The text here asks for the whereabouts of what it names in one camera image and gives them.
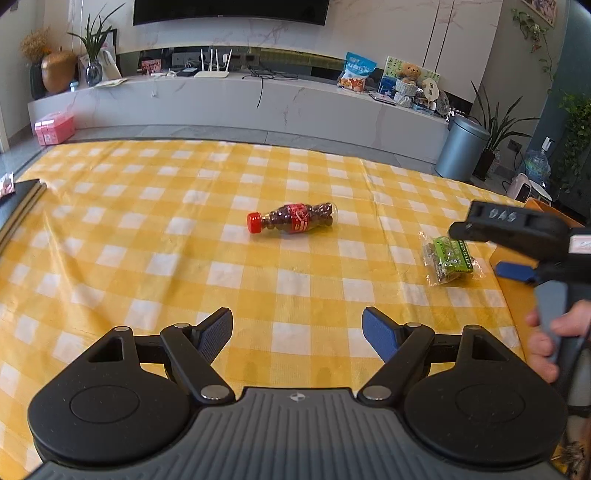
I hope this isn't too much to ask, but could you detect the person's right hand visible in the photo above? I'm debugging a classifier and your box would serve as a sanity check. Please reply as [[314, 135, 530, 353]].
[[524, 298, 591, 385]]

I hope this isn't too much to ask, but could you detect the pink storage box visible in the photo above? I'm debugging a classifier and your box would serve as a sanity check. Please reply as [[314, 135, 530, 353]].
[[35, 112, 75, 147]]

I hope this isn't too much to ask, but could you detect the black wall television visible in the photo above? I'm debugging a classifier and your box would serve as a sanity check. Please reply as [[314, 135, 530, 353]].
[[133, 0, 331, 27]]

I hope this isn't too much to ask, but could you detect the golden vase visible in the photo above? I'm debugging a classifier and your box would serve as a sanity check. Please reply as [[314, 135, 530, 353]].
[[41, 46, 77, 96]]

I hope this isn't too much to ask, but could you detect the framed wall picture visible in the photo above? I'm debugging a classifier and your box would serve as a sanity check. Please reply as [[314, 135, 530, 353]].
[[519, 0, 559, 28]]

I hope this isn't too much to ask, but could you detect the green raisin packet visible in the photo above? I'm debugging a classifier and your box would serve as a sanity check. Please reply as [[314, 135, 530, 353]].
[[418, 231, 488, 289]]

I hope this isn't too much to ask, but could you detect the blue grey cabinet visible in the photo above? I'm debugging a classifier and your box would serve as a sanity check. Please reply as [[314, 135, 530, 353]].
[[551, 182, 591, 227]]

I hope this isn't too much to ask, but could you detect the white marble TV console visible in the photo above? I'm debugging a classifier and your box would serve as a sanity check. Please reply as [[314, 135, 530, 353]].
[[27, 69, 451, 165]]

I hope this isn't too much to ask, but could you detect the orange cardboard box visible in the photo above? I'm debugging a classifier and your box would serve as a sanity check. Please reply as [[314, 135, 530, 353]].
[[489, 196, 591, 467]]

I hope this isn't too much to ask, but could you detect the small cola bottle candy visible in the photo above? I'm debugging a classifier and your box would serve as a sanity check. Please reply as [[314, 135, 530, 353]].
[[246, 202, 339, 236]]

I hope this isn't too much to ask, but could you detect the dark vase with dried flowers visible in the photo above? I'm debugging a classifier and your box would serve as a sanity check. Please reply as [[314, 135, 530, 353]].
[[19, 28, 52, 100]]

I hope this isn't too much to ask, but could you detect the blue snack bag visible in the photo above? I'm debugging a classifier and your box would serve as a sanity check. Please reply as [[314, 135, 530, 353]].
[[337, 52, 378, 91]]

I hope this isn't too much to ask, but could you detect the black cable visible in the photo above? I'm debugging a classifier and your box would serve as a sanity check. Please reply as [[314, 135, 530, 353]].
[[242, 67, 297, 110]]

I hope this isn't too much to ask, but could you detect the grey trash can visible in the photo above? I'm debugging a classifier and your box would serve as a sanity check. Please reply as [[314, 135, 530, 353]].
[[435, 115, 491, 182]]

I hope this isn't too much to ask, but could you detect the green plant in glass vase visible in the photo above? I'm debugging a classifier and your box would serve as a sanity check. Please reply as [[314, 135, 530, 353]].
[[67, 4, 126, 88]]

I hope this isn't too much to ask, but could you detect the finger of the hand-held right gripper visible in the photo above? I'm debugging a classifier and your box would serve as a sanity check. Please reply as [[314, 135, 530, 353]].
[[495, 260, 551, 285]]

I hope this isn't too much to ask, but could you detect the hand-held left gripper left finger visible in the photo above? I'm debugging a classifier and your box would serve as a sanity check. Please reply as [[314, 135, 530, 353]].
[[85, 307, 236, 404]]

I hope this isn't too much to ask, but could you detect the small white heater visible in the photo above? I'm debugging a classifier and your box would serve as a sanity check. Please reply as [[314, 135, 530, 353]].
[[513, 173, 534, 202]]

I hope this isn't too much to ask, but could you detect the teddy bear in basket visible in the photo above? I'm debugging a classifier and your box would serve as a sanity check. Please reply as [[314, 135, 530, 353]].
[[394, 64, 424, 108]]

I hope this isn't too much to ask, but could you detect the white router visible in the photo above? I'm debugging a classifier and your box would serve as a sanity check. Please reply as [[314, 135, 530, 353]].
[[194, 47, 232, 79]]

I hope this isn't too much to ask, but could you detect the green ivy plant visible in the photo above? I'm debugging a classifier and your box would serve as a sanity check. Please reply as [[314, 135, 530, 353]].
[[556, 92, 591, 193]]

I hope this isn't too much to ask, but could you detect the black notebook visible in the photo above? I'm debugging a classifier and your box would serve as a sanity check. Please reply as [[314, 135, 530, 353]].
[[0, 180, 48, 253]]

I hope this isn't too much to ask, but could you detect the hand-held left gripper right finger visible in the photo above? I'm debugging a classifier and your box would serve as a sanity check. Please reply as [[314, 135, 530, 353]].
[[356, 306, 509, 404]]

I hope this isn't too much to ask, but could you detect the potted long-leaf plant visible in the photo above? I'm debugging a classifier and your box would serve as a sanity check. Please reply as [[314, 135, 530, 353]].
[[470, 80, 541, 181]]

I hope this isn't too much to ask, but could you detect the hanging vine plant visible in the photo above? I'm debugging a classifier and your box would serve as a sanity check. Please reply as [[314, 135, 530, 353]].
[[510, 8, 557, 93]]

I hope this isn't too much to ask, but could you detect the green printed board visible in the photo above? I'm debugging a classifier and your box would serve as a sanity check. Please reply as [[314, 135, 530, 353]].
[[385, 56, 441, 89]]

